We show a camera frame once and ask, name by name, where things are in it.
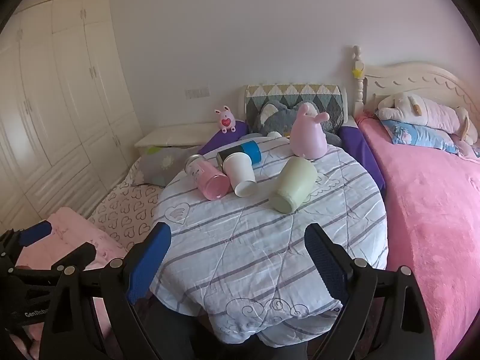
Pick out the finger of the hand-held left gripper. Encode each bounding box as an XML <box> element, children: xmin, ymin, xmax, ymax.
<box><xmin>0</xmin><ymin>220</ymin><xmax>52</xmax><ymax>268</ymax></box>
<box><xmin>14</xmin><ymin>242</ymin><xmax>97</xmax><ymax>275</ymax></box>

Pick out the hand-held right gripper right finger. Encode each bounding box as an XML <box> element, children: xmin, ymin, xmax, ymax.
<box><xmin>304</xmin><ymin>223</ymin><xmax>436</xmax><ymax>360</ymax></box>

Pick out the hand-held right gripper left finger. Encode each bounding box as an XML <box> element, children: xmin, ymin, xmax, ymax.
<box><xmin>39</xmin><ymin>222</ymin><xmax>172</xmax><ymax>360</ymax></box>

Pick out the pale green cup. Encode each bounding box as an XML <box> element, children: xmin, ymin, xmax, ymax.
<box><xmin>270</xmin><ymin>156</ymin><xmax>319</xmax><ymax>214</ymax></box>

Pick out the white paper cup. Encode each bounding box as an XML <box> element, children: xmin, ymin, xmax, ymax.
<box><xmin>223</xmin><ymin>152</ymin><xmax>258</xmax><ymax>198</ymax></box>

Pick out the black and blue cup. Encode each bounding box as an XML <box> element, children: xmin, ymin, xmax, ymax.
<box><xmin>216</xmin><ymin>140</ymin><xmax>262</xmax><ymax>169</ymax></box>

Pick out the light pink blanket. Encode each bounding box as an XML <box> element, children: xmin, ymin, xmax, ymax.
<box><xmin>7</xmin><ymin>207</ymin><xmax>128</xmax><ymax>360</ymax></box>

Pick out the heart print sheet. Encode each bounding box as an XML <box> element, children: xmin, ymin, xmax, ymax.
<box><xmin>88</xmin><ymin>157</ymin><xmax>166</xmax><ymax>252</ymax></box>

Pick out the grey flower pillow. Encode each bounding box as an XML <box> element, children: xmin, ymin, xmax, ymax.
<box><xmin>131</xmin><ymin>144</ymin><xmax>205</xmax><ymax>187</ymax></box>

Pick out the pink bottle with clear lid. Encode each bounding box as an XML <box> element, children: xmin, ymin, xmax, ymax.
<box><xmin>184</xmin><ymin>154</ymin><xmax>230</xmax><ymax>201</ymax></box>

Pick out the bright pink fleece blanket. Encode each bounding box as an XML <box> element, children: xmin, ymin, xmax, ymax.
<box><xmin>354</xmin><ymin>112</ymin><xmax>480</xmax><ymax>360</ymax></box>

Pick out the purple bed sheet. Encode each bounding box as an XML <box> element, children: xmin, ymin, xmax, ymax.
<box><xmin>198</xmin><ymin>120</ymin><xmax>387</xmax><ymax>199</ymax></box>

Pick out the large pink rabbit toy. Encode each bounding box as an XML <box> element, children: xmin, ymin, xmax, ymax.
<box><xmin>290</xmin><ymin>103</ymin><xmax>331</xmax><ymax>159</ymax></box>

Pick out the cream wardrobe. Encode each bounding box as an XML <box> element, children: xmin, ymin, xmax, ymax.
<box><xmin>0</xmin><ymin>0</ymin><xmax>145</xmax><ymax>233</ymax></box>

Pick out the white bedside cabinet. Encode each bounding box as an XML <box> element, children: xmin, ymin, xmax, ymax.
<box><xmin>134</xmin><ymin>122</ymin><xmax>222</xmax><ymax>156</ymax></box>

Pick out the grey cat plush pillow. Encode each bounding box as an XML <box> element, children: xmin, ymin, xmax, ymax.
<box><xmin>252</xmin><ymin>101</ymin><xmax>342</xmax><ymax>147</ymax></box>

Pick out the blue floral pillow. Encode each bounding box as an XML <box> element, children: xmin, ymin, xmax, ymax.
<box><xmin>379</xmin><ymin>119</ymin><xmax>460</xmax><ymax>154</ymax></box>

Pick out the small pink rabbit toy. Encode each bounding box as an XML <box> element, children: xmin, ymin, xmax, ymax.
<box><xmin>214</xmin><ymin>105</ymin><xmax>237</xmax><ymax>134</ymax></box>

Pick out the diamond patterned quilt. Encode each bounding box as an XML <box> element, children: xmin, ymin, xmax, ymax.
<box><xmin>245</xmin><ymin>83</ymin><xmax>345</xmax><ymax>130</ymax></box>

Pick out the white and pink plush toy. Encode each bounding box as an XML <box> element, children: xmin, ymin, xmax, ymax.
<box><xmin>376</xmin><ymin>93</ymin><xmax>479</xmax><ymax>145</ymax></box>

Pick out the cream carved bed headboard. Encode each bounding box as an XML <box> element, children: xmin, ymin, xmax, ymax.
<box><xmin>352</xmin><ymin>45</ymin><xmax>480</xmax><ymax>121</ymax></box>

